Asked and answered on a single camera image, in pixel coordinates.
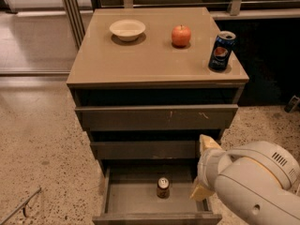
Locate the blue pepsi can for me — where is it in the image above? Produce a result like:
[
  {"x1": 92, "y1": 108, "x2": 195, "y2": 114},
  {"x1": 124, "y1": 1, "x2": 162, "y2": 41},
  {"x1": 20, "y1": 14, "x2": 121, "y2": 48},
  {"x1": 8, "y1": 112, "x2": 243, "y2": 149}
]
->
[{"x1": 208, "y1": 31, "x2": 236, "y2": 71}]

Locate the grey drawer cabinet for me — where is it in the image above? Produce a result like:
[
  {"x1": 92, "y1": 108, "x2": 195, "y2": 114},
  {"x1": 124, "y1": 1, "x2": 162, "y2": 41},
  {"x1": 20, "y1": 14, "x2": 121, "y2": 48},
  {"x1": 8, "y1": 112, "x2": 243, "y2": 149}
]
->
[{"x1": 67, "y1": 7, "x2": 248, "y2": 170}]

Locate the white bowl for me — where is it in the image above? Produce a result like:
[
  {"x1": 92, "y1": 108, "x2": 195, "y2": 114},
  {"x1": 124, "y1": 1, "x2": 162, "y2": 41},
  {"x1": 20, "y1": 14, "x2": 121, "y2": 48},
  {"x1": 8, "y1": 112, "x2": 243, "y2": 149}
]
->
[{"x1": 110, "y1": 20, "x2": 145, "y2": 42}]

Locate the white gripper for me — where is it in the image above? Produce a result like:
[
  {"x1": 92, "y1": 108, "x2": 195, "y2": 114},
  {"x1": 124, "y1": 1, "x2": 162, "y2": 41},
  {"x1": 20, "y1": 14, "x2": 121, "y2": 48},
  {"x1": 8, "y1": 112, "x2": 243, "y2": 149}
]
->
[{"x1": 189, "y1": 134, "x2": 233, "y2": 202}]

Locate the grey open bottom drawer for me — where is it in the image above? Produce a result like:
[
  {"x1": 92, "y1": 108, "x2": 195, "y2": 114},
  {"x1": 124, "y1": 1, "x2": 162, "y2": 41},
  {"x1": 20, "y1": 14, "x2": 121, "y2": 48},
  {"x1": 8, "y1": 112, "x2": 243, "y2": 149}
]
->
[{"x1": 93, "y1": 165, "x2": 222, "y2": 225}]

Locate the orange soda can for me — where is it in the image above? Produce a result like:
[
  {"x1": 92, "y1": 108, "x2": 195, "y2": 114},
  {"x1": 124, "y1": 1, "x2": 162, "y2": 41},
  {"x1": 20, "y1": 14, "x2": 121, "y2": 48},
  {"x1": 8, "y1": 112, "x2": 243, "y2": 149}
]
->
[{"x1": 157, "y1": 177, "x2": 170, "y2": 199}]

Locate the grey top drawer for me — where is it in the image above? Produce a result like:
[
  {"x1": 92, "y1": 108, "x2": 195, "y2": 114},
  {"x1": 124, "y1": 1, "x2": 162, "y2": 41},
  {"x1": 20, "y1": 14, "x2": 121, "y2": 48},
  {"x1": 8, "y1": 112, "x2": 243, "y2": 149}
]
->
[{"x1": 75, "y1": 104, "x2": 238, "y2": 131}]

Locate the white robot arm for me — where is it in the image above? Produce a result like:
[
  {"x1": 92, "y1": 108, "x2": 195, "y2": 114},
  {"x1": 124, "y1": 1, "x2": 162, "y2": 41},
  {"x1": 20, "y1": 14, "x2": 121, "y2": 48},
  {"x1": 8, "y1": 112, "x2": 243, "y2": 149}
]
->
[{"x1": 190, "y1": 135, "x2": 300, "y2": 225}]

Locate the red apple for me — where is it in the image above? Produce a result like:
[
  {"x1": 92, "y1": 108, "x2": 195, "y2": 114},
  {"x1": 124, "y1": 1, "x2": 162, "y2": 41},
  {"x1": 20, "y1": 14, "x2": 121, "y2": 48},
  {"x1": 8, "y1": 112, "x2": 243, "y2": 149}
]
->
[{"x1": 172, "y1": 25, "x2": 191, "y2": 47}]

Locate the grey middle drawer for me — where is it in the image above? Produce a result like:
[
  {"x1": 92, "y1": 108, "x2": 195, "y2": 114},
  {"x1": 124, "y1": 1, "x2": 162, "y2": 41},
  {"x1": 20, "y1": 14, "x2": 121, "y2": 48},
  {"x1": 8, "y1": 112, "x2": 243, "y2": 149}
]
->
[{"x1": 91, "y1": 141, "x2": 203, "y2": 159}]

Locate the metal rod on floor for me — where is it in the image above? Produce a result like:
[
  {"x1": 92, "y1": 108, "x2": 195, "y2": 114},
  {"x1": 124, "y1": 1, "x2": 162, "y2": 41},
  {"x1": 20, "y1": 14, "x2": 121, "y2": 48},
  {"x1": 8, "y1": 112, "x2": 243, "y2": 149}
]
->
[{"x1": 0, "y1": 187, "x2": 41, "y2": 225}]

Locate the metal window frame post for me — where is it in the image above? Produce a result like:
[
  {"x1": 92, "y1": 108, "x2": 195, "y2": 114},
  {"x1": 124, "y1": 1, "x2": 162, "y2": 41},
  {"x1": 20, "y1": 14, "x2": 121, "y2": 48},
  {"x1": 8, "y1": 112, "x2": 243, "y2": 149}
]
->
[{"x1": 62, "y1": 0, "x2": 85, "y2": 49}]

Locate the small dark floor object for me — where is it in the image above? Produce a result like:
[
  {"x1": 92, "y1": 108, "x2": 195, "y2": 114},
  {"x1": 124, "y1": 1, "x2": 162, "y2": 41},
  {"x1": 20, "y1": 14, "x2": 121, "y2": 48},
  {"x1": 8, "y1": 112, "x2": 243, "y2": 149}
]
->
[{"x1": 284, "y1": 96, "x2": 300, "y2": 113}]

